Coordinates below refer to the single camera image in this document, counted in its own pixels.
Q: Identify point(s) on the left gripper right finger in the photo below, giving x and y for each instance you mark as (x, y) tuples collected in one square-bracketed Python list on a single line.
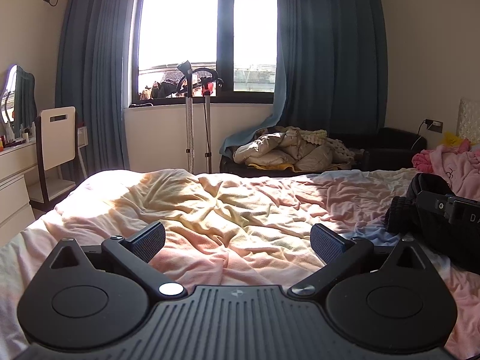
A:
[(342, 258)]

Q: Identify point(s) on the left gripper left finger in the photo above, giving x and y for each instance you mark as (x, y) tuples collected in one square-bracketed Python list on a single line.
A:
[(131, 256)]

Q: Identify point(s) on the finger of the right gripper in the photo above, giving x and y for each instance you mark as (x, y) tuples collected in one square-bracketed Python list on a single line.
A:
[(440, 204)]

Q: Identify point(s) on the black pants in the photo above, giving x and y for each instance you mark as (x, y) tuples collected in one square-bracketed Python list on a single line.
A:
[(404, 217)]

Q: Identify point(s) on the pink clothes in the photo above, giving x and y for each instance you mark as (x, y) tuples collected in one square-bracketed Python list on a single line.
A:
[(457, 165)]

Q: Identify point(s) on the yellow plush toy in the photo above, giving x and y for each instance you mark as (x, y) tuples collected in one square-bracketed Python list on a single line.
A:
[(451, 140)]

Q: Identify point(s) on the white padded headboard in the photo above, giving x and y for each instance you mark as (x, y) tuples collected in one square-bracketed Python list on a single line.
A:
[(468, 120)]

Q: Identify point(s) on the black sofa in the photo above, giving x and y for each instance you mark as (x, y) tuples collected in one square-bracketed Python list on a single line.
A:
[(388, 149)]

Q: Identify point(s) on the pastel bed sheet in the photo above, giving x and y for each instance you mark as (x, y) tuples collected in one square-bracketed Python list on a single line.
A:
[(221, 229)]

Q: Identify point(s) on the cream knitted blanket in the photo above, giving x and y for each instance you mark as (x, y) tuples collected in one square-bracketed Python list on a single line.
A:
[(341, 155)]

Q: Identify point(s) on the beige puffer jacket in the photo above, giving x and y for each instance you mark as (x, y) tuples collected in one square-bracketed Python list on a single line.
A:
[(290, 148)]

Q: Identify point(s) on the white dresser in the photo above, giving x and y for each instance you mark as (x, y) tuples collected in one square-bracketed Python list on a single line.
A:
[(15, 210)]

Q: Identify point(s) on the white chair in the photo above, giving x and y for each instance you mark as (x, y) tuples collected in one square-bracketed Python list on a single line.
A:
[(56, 145)]

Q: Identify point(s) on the wavy mirror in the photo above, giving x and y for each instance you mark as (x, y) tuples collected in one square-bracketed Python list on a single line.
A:
[(18, 105)]

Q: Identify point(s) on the right teal curtain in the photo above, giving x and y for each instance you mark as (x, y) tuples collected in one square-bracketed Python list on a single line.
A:
[(332, 71)]

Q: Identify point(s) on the teal curtain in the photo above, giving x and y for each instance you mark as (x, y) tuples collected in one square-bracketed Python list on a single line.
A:
[(332, 71), (91, 69)]

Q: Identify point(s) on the left teal curtain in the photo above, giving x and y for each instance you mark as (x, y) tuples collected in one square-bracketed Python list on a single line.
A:
[(91, 69)]

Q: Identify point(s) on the wall socket with charger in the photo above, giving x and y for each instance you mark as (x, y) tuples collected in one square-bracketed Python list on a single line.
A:
[(435, 126)]

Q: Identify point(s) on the window frame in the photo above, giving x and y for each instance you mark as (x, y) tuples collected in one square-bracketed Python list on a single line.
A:
[(237, 38)]

